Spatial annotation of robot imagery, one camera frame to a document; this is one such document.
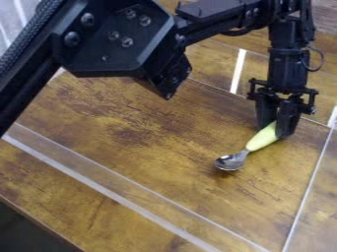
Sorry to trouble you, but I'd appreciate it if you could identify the clear acrylic enclosure wall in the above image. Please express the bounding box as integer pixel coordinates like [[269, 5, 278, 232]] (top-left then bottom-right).
[[6, 41, 337, 252]]

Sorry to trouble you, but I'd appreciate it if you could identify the green handled metal spoon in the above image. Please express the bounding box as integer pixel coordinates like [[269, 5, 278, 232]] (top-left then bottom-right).
[[214, 122, 278, 171]]

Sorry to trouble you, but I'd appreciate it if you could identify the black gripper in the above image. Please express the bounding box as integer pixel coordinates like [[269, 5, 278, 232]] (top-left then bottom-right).
[[248, 48, 318, 138]]

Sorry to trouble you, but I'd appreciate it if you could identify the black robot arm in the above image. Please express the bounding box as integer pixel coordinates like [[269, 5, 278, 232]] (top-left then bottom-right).
[[0, 0, 317, 138]]

